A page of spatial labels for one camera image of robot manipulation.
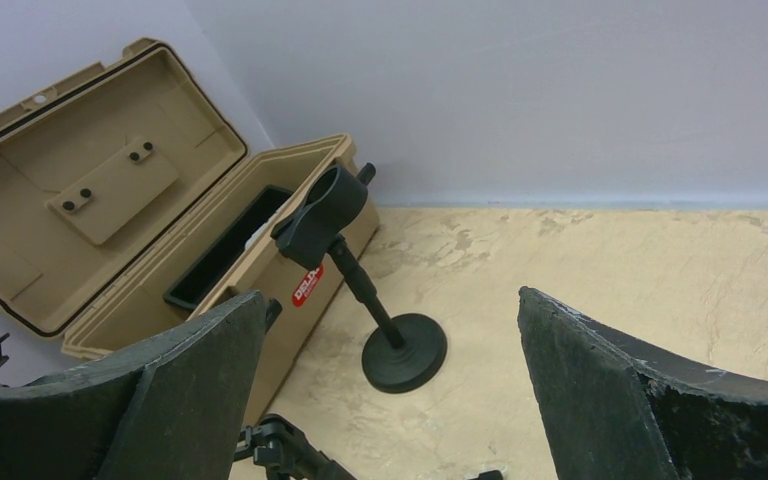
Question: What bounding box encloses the tan hard case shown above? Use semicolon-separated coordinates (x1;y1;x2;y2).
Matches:
0;39;356;424

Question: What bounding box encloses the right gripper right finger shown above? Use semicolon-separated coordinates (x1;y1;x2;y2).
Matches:
517;287;768;479

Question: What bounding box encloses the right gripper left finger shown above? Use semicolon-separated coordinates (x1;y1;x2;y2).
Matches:
0;291;271;479

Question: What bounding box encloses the tripod shock mount stand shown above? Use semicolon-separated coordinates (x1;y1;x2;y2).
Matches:
233;414;357;480

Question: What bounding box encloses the black tray in case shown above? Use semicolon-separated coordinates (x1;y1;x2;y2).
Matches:
163;185;292;312

